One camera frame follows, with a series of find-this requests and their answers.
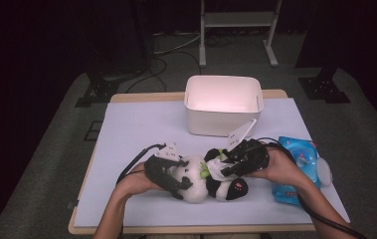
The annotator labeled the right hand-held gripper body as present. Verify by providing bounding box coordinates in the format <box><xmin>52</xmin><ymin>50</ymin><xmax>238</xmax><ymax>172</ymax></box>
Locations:
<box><xmin>226</xmin><ymin>119</ymin><xmax>271</xmax><ymax>173</ymax></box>

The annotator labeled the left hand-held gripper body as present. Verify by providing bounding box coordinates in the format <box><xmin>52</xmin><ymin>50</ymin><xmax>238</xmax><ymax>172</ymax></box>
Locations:
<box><xmin>143</xmin><ymin>142</ymin><xmax>180</xmax><ymax>192</ymax></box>

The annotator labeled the panda plush toy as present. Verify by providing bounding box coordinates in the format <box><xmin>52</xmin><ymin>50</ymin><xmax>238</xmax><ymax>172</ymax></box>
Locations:
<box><xmin>170</xmin><ymin>147</ymin><xmax>250</xmax><ymax>204</ymax></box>

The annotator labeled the white wet wipe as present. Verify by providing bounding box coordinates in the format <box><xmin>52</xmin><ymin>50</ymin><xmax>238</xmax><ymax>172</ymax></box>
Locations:
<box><xmin>207</xmin><ymin>158</ymin><xmax>235</xmax><ymax>182</ymax></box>

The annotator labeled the white plastic bin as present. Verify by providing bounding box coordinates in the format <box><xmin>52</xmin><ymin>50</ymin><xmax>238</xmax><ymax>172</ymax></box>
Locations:
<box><xmin>183</xmin><ymin>75</ymin><xmax>265</xmax><ymax>138</ymax></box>

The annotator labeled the blue wet wipes pack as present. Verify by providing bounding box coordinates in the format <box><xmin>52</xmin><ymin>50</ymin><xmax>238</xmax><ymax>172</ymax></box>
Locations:
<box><xmin>271</xmin><ymin>135</ymin><xmax>333</xmax><ymax>207</ymax></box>

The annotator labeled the person's left hand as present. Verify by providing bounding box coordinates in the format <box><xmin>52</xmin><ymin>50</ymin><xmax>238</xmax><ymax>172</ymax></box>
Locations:
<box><xmin>115</xmin><ymin>162</ymin><xmax>164</xmax><ymax>200</ymax></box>

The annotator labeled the person's right hand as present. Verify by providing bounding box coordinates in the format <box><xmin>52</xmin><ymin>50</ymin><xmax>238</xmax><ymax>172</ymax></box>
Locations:
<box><xmin>245</xmin><ymin>142</ymin><xmax>306</xmax><ymax>190</ymax></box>

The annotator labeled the black stand base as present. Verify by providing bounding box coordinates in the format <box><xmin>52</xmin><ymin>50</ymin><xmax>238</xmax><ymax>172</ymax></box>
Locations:
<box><xmin>297</xmin><ymin>66</ymin><xmax>351</xmax><ymax>105</ymax></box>
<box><xmin>75</xmin><ymin>61</ymin><xmax>124</xmax><ymax>109</ymax></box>

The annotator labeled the white metal stand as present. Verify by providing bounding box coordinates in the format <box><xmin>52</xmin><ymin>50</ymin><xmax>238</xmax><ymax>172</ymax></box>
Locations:
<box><xmin>198</xmin><ymin>0</ymin><xmax>283</xmax><ymax>69</ymax></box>

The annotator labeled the left hand-held gripper cable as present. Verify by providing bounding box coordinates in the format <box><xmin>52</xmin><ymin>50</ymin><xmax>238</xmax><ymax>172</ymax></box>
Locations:
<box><xmin>115</xmin><ymin>142</ymin><xmax>167</xmax><ymax>185</ymax></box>

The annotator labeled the hand-held gripper cable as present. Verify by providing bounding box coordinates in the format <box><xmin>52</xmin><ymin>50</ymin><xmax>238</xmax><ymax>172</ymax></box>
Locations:
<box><xmin>115</xmin><ymin>142</ymin><xmax>167</xmax><ymax>185</ymax></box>
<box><xmin>257</xmin><ymin>136</ymin><xmax>369</xmax><ymax>239</ymax></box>

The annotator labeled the black floor cable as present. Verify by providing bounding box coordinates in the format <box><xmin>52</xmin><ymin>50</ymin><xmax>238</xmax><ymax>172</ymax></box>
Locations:
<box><xmin>124</xmin><ymin>49</ymin><xmax>204</xmax><ymax>94</ymax></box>

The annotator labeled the right hand-held gripper cable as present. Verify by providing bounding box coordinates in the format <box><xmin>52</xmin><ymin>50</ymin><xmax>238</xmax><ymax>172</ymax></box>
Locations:
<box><xmin>257</xmin><ymin>136</ymin><xmax>369</xmax><ymax>239</ymax></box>

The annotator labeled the grey floor cable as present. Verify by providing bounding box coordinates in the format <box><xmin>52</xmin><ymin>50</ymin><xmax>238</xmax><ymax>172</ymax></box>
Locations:
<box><xmin>152</xmin><ymin>31</ymin><xmax>204</xmax><ymax>56</ymax></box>

